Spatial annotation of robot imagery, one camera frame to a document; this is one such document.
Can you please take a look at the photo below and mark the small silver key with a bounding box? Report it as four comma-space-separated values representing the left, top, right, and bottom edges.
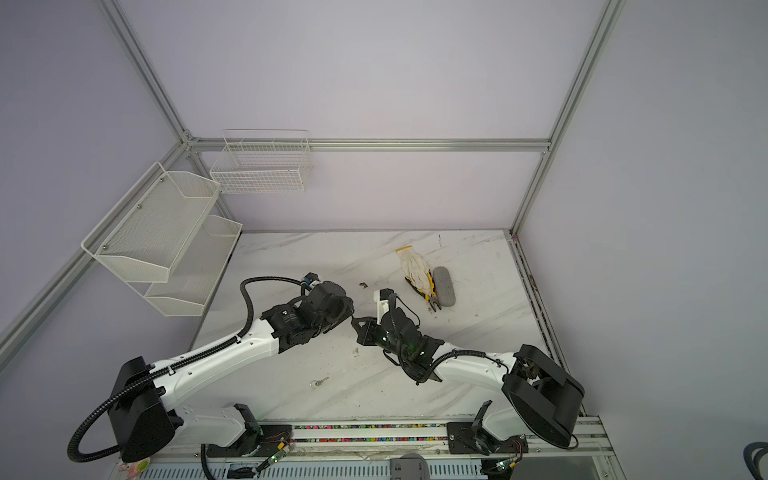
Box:
310, 377, 328, 389

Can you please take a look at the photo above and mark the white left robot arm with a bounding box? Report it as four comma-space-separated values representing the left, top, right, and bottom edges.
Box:
108, 276, 354, 463

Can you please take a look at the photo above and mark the grey fabric oval case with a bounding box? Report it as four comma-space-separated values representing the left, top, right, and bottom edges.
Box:
432, 266, 456, 307

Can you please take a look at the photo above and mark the white knit work glove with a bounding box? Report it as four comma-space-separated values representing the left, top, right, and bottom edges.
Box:
395, 246, 431, 278

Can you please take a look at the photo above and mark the white mesh lower shelf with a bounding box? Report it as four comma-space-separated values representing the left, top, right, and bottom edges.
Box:
144, 215, 242, 317

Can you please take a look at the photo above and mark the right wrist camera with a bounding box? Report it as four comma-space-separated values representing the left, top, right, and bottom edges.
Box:
373, 288, 397, 325

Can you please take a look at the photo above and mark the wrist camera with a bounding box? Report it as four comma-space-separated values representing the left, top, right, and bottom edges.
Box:
302, 272, 319, 289
373, 288, 397, 325

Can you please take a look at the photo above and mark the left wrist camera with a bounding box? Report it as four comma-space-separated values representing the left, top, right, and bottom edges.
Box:
302, 272, 319, 289

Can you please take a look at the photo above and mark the black corrugated cable conduit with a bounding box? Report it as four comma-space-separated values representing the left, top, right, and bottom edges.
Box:
65, 275, 313, 464

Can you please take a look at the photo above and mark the white wire basket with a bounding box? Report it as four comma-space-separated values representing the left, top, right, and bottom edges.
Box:
210, 129, 313, 194

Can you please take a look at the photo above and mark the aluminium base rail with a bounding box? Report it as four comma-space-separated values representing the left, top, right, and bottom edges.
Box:
109, 417, 625, 479

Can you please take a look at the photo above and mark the aluminium frame profile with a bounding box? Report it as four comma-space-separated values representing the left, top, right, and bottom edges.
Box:
1, 1, 625, 374

